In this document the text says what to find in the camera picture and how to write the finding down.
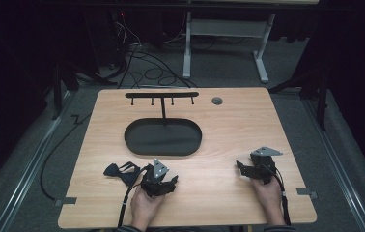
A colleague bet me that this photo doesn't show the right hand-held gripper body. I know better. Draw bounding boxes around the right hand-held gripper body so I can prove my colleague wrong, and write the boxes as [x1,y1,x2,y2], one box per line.
[248,146,284,186]

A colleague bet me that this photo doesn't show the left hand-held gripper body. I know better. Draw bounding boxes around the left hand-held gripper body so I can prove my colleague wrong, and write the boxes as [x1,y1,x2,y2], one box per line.
[140,158,176,198]

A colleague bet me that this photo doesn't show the person's left hand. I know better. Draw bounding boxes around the person's left hand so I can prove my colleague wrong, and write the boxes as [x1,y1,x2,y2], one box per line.
[129,185,167,230]

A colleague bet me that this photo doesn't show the person's right hand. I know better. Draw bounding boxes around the person's right hand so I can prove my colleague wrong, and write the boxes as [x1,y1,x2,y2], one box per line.
[250,175,285,226]

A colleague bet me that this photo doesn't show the dark bow tie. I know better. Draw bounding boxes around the dark bow tie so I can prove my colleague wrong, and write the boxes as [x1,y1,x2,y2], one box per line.
[102,161,142,188]

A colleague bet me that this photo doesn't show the black hanger stand with tray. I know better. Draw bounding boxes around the black hanger stand with tray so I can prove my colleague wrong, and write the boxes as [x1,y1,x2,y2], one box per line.
[124,91,203,158]

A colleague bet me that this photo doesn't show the grey tape piece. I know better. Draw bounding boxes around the grey tape piece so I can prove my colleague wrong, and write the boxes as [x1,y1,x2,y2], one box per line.
[54,196,78,207]
[295,188,320,200]

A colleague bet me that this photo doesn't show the black metal stand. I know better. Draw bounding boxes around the black metal stand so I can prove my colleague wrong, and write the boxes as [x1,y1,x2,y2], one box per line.
[268,62,330,132]
[49,59,118,121]

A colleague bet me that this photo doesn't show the left hand-held gripper cable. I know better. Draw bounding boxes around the left hand-held gripper cable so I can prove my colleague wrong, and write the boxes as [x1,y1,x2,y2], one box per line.
[117,164,154,229]

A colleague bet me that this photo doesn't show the hand-held gripper cable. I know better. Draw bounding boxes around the hand-held gripper cable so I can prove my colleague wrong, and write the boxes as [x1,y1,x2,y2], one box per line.
[117,164,154,229]
[261,163,292,226]

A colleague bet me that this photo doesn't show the right hand-held gripper cable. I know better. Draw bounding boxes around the right hand-held gripper cable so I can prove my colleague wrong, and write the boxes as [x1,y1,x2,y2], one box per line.
[261,163,292,226]

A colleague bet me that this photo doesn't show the aluminium floor rail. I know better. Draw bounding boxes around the aluminium floor rail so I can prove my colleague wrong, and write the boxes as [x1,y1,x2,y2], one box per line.
[0,90,75,232]
[300,96,365,232]

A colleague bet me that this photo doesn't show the black floor cable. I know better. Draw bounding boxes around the black floor cable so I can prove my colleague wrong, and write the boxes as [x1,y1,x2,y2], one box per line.
[40,111,93,201]

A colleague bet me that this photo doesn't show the bundle of black cables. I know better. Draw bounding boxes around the bundle of black cables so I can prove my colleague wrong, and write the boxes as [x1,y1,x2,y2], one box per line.
[107,11,199,90]

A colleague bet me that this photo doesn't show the white metal desk frame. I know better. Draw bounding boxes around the white metal desk frame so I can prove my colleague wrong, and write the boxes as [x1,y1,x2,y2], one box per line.
[182,11,276,84]

